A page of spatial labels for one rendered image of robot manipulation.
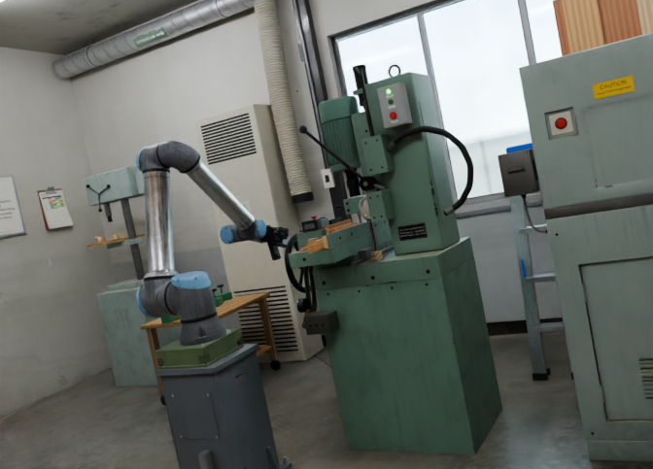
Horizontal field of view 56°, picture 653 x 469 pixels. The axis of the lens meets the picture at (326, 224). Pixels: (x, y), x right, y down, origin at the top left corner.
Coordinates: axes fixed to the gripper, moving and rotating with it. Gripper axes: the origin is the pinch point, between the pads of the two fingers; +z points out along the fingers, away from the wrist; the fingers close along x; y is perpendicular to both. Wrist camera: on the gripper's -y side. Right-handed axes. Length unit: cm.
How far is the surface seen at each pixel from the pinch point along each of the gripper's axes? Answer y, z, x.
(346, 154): 51, 28, -14
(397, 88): 80, 52, -24
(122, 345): -122, -168, 49
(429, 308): -1, 79, -29
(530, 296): -13, 102, 57
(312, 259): 11, 33, -44
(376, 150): 56, 47, -26
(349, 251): 14, 42, -31
